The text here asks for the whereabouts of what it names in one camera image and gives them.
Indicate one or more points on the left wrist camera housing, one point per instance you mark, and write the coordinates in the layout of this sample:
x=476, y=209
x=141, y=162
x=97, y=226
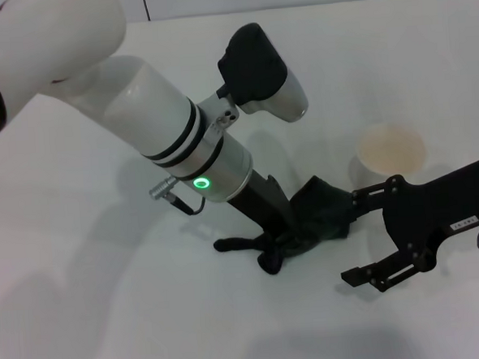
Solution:
x=257, y=68

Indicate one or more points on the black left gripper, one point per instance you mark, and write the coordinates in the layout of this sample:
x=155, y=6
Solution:
x=261, y=204

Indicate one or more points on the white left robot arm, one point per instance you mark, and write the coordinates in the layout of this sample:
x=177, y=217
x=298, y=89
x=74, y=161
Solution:
x=95, y=82

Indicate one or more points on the dark cloth rag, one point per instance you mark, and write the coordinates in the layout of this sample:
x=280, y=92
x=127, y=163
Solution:
x=323, y=215

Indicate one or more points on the white paper cup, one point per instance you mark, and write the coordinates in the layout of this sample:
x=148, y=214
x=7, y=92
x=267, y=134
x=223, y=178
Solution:
x=390, y=150

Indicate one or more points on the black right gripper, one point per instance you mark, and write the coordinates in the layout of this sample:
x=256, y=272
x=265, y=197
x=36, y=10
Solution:
x=436, y=204

